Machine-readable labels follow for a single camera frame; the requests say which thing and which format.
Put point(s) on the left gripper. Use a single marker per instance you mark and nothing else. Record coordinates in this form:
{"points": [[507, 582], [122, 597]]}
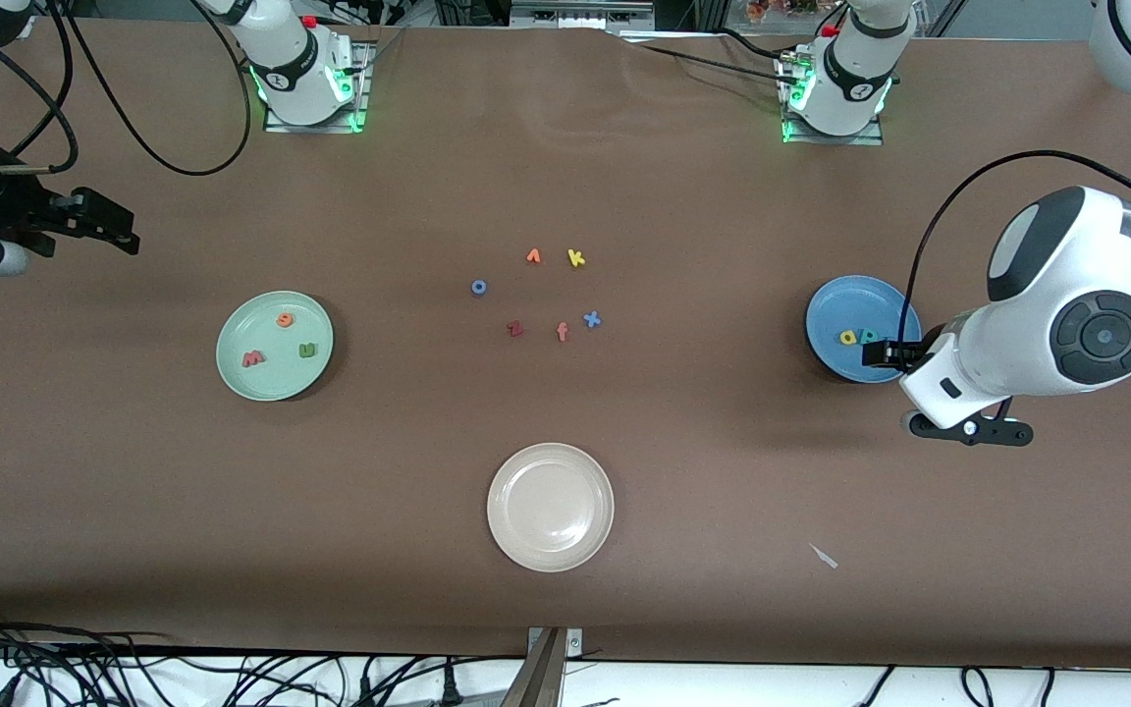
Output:
{"points": [[897, 353]]}

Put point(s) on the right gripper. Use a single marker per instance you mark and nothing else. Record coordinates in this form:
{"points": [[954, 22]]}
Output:
{"points": [[6, 208]]}

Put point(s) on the salmon foam letter w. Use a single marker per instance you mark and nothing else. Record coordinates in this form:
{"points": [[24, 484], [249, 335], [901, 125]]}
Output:
{"points": [[252, 359]]}

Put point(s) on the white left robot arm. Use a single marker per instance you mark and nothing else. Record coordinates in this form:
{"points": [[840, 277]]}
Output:
{"points": [[1027, 344]]}

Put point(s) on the blue plate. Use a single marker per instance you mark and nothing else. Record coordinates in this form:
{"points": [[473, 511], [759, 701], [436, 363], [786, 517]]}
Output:
{"points": [[855, 304]]}

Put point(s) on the small white tape scrap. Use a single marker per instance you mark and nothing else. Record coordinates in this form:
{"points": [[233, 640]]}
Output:
{"points": [[824, 556]]}

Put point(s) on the green plate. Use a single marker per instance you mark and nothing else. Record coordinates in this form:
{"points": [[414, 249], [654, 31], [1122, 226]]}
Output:
{"points": [[274, 378]]}

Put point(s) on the brown table cover sheet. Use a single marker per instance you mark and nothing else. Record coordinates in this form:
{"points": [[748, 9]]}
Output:
{"points": [[134, 511]]}

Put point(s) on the yellow foam letter k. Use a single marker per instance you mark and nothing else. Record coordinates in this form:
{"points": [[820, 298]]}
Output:
{"points": [[575, 258]]}

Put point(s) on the orange plastic toys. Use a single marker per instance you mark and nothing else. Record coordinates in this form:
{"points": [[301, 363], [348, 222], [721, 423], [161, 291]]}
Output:
{"points": [[762, 10]]}

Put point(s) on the beige plate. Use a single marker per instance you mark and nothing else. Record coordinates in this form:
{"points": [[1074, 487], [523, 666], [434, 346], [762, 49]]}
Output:
{"points": [[551, 507]]}

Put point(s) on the grey power strip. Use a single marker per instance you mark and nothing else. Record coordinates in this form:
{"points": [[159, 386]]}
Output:
{"points": [[575, 12]]}

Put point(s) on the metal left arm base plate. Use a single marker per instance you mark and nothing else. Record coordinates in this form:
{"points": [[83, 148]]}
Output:
{"points": [[831, 140]]}

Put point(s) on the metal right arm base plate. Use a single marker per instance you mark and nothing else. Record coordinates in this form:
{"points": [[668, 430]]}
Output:
{"points": [[310, 128]]}

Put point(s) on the silver metal bracket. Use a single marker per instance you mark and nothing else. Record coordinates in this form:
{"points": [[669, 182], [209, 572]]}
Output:
{"points": [[573, 643]]}

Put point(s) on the grey metal post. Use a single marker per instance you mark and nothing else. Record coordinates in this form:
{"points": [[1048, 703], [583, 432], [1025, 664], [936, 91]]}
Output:
{"points": [[536, 682]]}

